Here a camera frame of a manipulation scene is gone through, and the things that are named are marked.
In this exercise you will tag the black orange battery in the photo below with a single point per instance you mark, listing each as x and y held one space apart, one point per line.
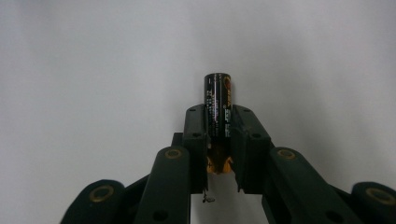
218 102

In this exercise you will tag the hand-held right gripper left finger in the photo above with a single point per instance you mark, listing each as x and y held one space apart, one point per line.
195 140

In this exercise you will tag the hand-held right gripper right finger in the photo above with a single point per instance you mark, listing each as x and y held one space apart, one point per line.
249 140

